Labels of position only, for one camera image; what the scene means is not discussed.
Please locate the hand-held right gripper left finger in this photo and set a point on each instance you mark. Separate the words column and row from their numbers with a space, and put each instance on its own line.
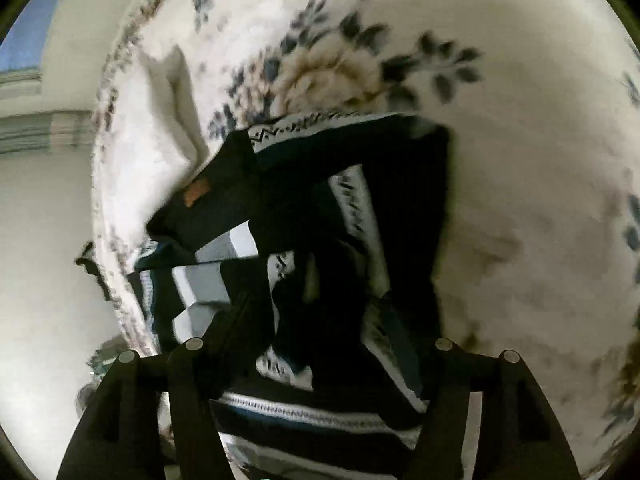
column 195, row 385

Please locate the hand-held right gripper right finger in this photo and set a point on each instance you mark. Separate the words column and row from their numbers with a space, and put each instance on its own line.
column 445, row 390

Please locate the dark striped knit sweater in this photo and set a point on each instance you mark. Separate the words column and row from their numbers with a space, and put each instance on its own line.
column 300, row 210

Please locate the white floral blanket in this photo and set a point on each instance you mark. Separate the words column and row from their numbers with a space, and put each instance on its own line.
column 525, row 185

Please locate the striped curtain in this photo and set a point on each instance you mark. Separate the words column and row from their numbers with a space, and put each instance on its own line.
column 45, row 132

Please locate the window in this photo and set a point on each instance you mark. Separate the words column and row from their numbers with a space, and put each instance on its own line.
column 30, row 35

